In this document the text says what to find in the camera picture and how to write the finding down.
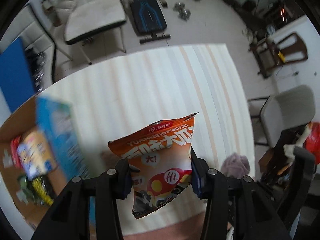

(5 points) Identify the yellow cartoon tissue pack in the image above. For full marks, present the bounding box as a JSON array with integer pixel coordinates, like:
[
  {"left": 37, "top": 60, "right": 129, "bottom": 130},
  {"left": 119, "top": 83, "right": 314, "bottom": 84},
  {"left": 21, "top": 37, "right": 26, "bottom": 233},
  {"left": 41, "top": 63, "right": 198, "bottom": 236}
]
[{"left": 17, "top": 129, "right": 57, "bottom": 180}]

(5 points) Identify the orange snack bag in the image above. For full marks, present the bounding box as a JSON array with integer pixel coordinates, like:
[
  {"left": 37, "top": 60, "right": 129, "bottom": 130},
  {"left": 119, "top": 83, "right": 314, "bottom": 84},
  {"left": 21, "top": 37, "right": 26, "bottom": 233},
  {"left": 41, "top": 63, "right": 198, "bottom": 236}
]
[{"left": 108, "top": 113, "right": 195, "bottom": 219}]

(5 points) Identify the red printed snack bag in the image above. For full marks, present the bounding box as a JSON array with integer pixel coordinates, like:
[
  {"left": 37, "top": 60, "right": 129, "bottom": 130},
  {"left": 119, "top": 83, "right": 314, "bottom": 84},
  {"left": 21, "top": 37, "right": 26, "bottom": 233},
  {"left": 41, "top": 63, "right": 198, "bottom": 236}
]
[{"left": 10, "top": 135, "right": 23, "bottom": 169}]

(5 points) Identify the purple cloth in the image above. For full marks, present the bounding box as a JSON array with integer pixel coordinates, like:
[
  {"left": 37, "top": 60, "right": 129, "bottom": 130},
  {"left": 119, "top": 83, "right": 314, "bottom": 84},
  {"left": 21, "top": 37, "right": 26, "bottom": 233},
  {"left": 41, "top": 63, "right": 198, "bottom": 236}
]
[{"left": 220, "top": 153, "right": 250, "bottom": 179}]

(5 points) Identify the grey plastic chair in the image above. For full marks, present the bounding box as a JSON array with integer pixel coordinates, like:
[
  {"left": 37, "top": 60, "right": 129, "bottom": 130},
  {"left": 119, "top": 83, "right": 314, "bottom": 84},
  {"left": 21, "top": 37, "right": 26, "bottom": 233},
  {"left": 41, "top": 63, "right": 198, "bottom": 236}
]
[{"left": 247, "top": 85, "right": 316, "bottom": 148}]

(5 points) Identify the brown cardboard box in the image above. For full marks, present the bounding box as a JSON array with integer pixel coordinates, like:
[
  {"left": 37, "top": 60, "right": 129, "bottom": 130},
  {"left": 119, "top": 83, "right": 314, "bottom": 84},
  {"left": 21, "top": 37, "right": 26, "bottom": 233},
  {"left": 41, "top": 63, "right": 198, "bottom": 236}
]
[{"left": 0, "top": 95, "right": 97, "bottom": 240}]

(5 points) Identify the dark wooden chair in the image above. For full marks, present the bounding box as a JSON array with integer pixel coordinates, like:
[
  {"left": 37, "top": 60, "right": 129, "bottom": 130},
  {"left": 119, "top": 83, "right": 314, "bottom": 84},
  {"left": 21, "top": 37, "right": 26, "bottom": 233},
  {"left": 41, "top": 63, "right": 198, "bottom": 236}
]
[{"left": 248, "top": 32, "right": 309, "bottom": 79}]

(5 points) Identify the striped cream tablecloth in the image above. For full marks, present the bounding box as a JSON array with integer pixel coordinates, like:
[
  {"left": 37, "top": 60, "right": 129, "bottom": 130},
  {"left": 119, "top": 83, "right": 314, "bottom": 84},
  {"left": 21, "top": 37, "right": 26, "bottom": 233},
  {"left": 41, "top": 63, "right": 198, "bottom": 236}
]
[{"left": 35, "top": 43, "right": 256, "bottom": 236}]

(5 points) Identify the blue foam board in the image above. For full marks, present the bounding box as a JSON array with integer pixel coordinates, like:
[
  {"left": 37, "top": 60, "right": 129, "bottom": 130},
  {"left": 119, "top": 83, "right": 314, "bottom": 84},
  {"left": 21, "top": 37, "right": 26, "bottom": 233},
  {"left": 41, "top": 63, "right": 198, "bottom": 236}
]
[{"left": 1, "top": 38, "right": 36, "bottom": 113}]

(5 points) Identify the chrome dumbbell pair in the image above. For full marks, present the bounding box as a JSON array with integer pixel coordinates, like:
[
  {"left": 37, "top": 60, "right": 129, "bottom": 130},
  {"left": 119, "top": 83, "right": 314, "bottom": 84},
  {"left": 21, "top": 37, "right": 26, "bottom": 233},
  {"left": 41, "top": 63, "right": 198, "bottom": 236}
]
[{"left": 173, "top": 2, "right": 191, "bottom": 21}]

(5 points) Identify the white quilted sofa chair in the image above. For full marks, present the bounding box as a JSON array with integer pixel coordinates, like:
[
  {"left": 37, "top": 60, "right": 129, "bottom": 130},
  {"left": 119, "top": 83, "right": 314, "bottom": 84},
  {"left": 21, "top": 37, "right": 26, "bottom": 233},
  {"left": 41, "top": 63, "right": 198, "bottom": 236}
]
[{"left": 0, "top": 3, "right": 73, "bottom": 83}]

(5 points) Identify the white padded chair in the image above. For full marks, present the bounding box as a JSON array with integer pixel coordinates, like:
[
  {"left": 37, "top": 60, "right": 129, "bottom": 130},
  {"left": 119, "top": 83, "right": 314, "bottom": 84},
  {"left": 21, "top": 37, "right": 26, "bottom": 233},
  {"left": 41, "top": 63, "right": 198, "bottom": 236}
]
[{"left": 64, "top": 0, "right": 127, "bottom": 64}]

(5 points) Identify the black blue weight bench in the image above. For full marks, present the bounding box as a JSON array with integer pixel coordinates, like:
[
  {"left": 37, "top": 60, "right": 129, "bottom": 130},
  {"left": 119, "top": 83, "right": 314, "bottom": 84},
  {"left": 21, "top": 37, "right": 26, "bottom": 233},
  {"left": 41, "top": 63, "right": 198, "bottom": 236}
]
[{"left": 130, "top": 0, "right": 171, "bottom": 44}]

